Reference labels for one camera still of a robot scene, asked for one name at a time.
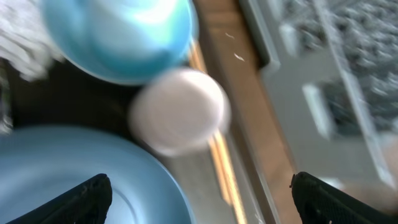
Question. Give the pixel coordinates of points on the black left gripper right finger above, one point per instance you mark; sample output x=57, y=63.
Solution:
x=320, y=203

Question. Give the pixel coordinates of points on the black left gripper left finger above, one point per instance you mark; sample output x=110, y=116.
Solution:
x=87, y=203

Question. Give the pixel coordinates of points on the dark blue plate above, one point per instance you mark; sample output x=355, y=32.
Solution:
x=40, y=163

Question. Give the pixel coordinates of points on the yellow pandan cake wrapper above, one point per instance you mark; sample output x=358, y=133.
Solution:
x=6, y=115

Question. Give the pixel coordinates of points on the grey dishwasher rack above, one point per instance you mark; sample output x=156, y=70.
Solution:
x=330, y=72

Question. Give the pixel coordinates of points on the brown serving tray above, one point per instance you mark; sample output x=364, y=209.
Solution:
x=69, y=96

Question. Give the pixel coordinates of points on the wooden chopstick right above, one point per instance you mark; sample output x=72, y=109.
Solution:
x=234, y=189

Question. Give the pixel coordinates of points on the wooden chopstick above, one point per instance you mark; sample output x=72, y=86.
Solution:
x=234, y=189
x=196, y=61

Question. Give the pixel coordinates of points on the wooden chopstick left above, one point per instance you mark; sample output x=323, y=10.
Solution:
x=196, y=61

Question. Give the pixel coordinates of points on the white pink cup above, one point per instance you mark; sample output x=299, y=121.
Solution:
x=179, y=112

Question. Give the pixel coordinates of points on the light blue bowl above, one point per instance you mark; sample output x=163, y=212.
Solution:
x=65, y=23

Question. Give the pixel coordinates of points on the crumpled white tissue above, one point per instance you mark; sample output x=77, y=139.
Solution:
x=24, y=41

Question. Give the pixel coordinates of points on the light blue cup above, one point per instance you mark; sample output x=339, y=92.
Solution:
x=138, y=31

